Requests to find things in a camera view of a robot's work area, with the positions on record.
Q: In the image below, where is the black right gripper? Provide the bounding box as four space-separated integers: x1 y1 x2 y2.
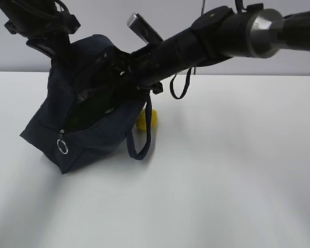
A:
111 49 163 95

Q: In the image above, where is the yellow lemon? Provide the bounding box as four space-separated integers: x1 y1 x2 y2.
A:
136 108 159 132

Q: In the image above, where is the dark blue lunch bag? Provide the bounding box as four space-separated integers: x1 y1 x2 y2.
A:
21 34 152 174

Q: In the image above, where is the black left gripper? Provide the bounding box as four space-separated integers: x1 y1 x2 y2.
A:
4 14 81 64

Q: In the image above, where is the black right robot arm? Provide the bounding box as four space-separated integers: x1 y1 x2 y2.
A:
112 4 310 88

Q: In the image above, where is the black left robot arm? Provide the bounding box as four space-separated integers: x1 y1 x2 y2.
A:
0 0 81 65

